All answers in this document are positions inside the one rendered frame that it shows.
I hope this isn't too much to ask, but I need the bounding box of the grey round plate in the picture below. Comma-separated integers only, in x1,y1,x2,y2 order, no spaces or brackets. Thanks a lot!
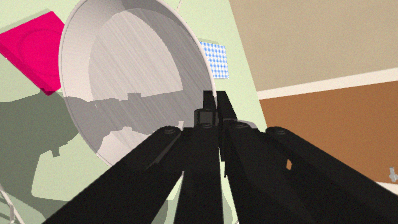
58,0,217,167

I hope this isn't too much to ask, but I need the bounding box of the white wire dish rack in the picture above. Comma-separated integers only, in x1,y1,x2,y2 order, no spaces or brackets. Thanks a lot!
0,184,25,224

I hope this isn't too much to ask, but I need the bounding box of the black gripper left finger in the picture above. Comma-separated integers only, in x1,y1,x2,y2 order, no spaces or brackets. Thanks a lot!
42,91,224,224

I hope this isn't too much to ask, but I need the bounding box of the pink square coaster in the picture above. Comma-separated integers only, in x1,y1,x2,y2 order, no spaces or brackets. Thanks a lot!
0,11,65,96

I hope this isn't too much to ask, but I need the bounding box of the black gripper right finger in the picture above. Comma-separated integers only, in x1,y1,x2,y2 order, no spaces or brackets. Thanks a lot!
216,91,398,224

